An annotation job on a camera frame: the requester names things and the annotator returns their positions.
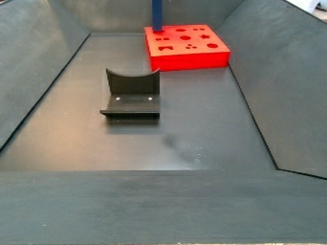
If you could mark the red foam shape board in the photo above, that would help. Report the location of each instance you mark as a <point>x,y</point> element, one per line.
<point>184,47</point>

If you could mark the black curved holder bracket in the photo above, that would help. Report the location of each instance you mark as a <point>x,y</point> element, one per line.
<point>133,94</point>

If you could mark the blue rectangular block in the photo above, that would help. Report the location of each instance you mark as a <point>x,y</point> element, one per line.
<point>157,13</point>

